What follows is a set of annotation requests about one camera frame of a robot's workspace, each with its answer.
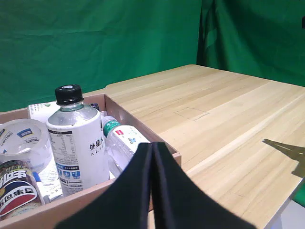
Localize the dark Pepsi label can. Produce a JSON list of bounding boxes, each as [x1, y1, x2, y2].
[[0, 160, 45, 218]]

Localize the clear packing tape roll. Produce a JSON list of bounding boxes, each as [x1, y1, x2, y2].
[[0, 118, 54, 173]]

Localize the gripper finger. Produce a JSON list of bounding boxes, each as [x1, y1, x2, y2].
[[152, 142, 257, 229], [55, 142, 153, 229]]

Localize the white bottle with lychee print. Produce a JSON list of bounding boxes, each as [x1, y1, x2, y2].
[[46, 84, 111, 198]]

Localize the white printed paper leaflet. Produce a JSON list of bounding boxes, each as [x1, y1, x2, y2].
[[38, 157, 60, 186]]

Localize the clear water bottle green cap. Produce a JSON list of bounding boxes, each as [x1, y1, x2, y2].
[[100, 115, 151, 178]]

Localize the brown cardboard box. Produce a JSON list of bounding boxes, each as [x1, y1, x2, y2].
[[0, 93, 183, 229]]

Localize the white marker with blue cap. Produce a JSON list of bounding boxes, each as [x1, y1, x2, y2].
[[32, 171, 50, 204]]

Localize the white bottle with green leaf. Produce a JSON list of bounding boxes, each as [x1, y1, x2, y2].
[[27, 102, 101, 125]]

